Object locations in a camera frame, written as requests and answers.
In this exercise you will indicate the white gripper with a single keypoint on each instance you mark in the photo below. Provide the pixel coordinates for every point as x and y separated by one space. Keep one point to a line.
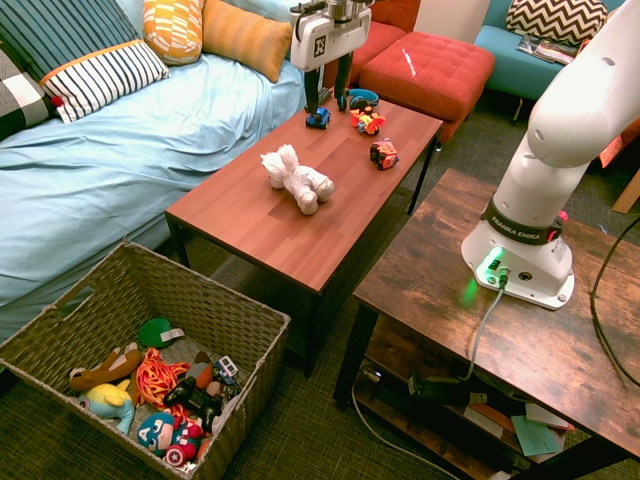
325 40

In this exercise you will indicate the white stuffed toy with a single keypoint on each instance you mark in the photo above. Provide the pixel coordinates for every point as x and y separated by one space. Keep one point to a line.
300 180

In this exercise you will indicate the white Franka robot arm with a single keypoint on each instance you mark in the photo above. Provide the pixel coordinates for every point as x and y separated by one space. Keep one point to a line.
555 115

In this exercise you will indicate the blue toy car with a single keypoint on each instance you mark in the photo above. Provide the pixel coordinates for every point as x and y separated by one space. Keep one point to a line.
319 119

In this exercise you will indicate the orange toy vehicle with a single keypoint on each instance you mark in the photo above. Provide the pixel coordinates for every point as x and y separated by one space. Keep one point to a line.
367 121

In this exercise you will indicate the red orange toy truck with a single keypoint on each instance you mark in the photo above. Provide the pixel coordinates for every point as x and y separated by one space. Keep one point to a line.
384 154

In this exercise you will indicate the woven wicker basket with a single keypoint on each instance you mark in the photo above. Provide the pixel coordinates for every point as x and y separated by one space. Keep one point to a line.
165 300

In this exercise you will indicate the green plush toy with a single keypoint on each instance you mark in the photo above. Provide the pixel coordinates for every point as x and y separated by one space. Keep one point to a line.
152 334

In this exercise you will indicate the small dark toy truck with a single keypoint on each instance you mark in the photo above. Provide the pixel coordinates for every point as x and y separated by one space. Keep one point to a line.
222 372

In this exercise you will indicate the flame print plush toy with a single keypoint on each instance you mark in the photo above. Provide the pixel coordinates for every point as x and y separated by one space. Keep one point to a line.
155 377

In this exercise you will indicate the yellow blue plush toy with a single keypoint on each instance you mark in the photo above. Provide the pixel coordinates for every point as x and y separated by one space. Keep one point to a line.
112 400

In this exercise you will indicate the black remote control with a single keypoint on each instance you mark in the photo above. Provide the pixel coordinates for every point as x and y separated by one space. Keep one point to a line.
326 95

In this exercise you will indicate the blue black headphones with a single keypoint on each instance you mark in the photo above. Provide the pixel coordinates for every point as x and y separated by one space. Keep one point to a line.
362 99

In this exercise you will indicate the red armchair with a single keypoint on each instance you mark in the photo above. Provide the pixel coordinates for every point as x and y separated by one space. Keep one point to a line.
387 35

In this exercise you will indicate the orange ribbed pillow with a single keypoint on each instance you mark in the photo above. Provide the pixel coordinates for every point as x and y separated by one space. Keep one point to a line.
245 37

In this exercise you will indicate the red tufted ottoman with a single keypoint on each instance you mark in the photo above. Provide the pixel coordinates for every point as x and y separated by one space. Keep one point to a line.
430 70

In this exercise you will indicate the reddish wood coffee table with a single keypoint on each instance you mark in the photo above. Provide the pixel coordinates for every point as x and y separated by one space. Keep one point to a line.
300 220

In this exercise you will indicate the yellow white patterned pillow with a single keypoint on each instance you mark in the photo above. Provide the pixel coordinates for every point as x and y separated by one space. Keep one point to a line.
172 30

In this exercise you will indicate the teal sofa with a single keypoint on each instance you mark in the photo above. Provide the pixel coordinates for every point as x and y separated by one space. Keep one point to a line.
510 65

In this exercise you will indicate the light blue sofa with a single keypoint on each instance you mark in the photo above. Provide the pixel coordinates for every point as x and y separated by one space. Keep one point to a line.
125 160

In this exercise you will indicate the white navy striped pillow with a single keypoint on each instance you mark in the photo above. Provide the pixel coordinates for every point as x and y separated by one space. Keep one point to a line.
105 77

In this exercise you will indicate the stack of magazines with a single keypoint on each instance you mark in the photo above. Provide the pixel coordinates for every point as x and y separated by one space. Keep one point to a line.
547 50

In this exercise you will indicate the black white chevron pillow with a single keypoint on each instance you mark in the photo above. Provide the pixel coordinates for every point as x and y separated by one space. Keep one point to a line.
555 20

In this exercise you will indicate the dark blue striped pillow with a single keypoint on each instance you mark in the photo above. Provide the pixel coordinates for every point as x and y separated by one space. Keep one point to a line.
60 30

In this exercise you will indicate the power strip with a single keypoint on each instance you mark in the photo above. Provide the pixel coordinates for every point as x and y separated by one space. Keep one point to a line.
371 373

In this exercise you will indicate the rustic brown side table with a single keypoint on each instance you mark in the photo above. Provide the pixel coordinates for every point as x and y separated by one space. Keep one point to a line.
500 340

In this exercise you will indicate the black white checkered pillow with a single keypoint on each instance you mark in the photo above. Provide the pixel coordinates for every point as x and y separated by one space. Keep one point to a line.
17 100

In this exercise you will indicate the black device on shelf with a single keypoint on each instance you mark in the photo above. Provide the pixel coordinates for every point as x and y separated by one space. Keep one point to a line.
440 390

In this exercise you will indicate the black game controller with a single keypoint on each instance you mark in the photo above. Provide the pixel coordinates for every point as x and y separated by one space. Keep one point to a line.
192 397

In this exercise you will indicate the brown plush dog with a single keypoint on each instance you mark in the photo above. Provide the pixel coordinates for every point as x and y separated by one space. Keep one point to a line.
110 367

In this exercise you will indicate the Captain America plush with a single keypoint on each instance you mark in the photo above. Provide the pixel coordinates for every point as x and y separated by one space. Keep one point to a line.
160 432

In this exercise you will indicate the green paper sheet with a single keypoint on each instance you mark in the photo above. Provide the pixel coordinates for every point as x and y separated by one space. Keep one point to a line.
535 436

